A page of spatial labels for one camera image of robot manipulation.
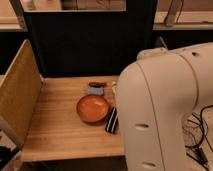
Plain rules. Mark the orange ceramic bowl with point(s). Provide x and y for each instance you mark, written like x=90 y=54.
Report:
x=92 y=108

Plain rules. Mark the wooden side panel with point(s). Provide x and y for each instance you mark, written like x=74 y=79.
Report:
x=19 y=91

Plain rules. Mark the white object behind arm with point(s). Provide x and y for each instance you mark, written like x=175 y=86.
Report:
x=113 y=87

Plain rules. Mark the black white striped object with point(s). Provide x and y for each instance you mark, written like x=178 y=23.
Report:
x=112 y=121

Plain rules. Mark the black back panel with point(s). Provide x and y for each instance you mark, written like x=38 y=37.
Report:
x=81 y=43

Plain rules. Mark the brown oval object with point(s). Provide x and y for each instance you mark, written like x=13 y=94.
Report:
x=97 y=84

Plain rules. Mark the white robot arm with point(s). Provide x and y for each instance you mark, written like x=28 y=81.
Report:
x=154 y=95

